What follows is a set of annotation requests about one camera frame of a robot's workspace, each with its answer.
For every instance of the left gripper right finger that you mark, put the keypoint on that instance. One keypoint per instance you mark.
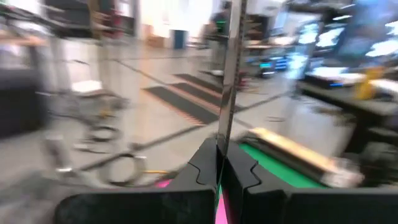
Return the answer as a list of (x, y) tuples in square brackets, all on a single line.
[(311, 208)]

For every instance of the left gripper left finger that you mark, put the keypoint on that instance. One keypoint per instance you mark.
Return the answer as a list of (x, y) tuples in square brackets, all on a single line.
[(140, 208)]

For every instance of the green table mat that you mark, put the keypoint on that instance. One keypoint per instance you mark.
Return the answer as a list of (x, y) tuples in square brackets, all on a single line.
[(280, 169)]

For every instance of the black striped-edge floor mat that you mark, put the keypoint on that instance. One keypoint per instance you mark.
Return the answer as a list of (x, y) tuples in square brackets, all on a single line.
[(205, 91), (186, 107)]

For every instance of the black side stand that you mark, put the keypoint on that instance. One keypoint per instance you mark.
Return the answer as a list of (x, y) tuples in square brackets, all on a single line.
[(373, 109)]

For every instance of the person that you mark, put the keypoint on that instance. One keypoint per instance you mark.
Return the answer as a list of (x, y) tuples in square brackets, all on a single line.
[(221, 28)]

